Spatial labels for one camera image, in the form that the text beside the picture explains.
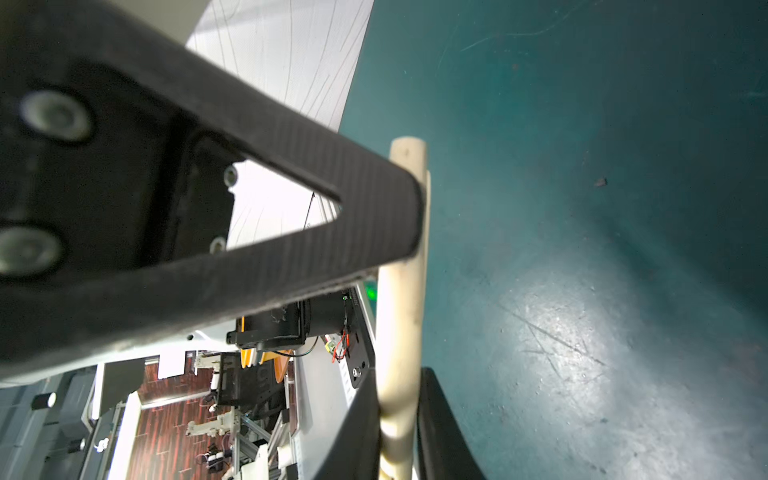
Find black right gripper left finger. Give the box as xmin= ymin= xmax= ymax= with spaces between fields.
xmin=315 ymin=371 xmax=381 ymax=480

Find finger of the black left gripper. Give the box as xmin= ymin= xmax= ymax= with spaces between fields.
xmin=1 ymin=1 xmax=426 ymax=382

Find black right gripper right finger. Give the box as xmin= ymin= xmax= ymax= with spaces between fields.
xmin=416 ymin=367 xmax=485 ymax=480

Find cream kitchen scissors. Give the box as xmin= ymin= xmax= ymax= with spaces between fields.
xmin=375 ymin=137 xmax=431 ymax=479

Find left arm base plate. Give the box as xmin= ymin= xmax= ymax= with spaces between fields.
xmin=345 ymin=286 xmax=375 ymax=389

